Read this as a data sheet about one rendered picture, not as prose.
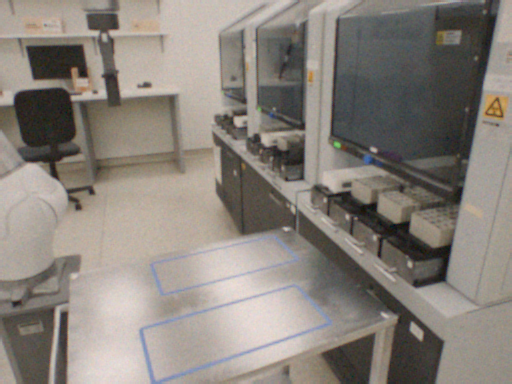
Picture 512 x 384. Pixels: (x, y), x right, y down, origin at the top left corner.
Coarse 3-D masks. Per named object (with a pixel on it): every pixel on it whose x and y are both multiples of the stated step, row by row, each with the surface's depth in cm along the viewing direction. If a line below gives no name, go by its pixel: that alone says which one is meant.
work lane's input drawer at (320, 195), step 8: (320, 184) 145; (312, 192) 146; (320, 192) 141; (328, 192) 138; (336, 192) 137; (312, 200) 147; (320, 200) 141; (328, 200) 135; (312, 208) 141; (320, 208) 142; (328, 208) 137
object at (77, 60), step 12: (36, 48) 372; (48, 48) 374; (60, 48) 376; (72, 48) 378; (36, 60) 376; (48, 60) 378; (60, 60) 380; (72, 60) 382; (84, 60) 384; (36, 72) 379; (48, 72) 382; (60, 72) 384; (84, 72) 388
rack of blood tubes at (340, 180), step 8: (352, 168) 148; (360, 168) 147; (368, 168) 148; (376, 168) 147; (328, 176) 140; (336, 176) 140; (344, 176) 140; (352, 176) 139; (360, 176) 139; (368, 176) 139; (384, 176) 142; (328, 184) 141; (336, 184) 136; (344, 184) 147
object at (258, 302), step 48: (240, 240) 105; (288, 240) 104; (96, 288) 85; (144, 288) 85; (192, 288) 85; (240, 288) 84; (288, 288) 84; (336, 288) 84; (96, 336) 71; (144, 336) 71; (192, 336) 71; (240, 336) 71; (288, 336) 70; (336, 336) 70; (384, 336) 76
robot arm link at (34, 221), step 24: (0, 192) 100; (24, 192) 101; (0, 216) 95; (24, 216) 98; (48, 216) 108; (0, 240) 95; (24, 240) 98; (48, 240) 105; (0, 264) 98; (24, 264) 99; (48, 264) 106
